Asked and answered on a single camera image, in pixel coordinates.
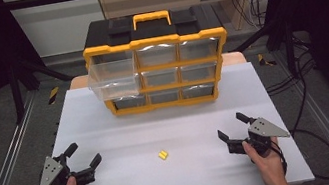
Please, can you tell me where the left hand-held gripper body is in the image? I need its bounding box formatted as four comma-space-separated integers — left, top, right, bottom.
32, 148, 98, 185

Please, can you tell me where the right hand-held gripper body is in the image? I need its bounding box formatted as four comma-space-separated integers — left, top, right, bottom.
223, 112, 294, 164

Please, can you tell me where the small yellow block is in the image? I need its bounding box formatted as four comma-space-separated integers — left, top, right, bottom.
157, 149, 171, 162

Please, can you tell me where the clear plastic drawer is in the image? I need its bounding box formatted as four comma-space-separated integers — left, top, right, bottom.
84, 56, 144, 105

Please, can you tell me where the yellow and black organizer cabinet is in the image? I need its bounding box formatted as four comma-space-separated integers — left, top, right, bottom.
77, 0, 238, 122

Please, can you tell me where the person's right hand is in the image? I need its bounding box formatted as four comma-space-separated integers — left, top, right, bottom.
241, 135, 289, 185

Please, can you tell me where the black and yellow hazard tape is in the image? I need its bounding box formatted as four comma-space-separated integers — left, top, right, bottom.
45, 86, 63, 106
256, 51, 278, 70

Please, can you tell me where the wooden table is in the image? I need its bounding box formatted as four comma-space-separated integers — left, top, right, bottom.
67, 47, 249, 93

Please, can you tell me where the black metal stand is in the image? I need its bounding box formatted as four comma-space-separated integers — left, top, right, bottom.
226, 13, 302, 86
4, 49, 81, 126

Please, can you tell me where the set of closed clear drawers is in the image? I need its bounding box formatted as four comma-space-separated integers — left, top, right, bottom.
104, 34, 229, 113

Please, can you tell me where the right hand-held gripper cable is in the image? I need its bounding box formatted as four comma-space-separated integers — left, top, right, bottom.
270, 137, 291, 178

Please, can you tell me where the bundle of hanging cables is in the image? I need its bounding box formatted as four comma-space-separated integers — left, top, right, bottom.
228, 0, 276, 34

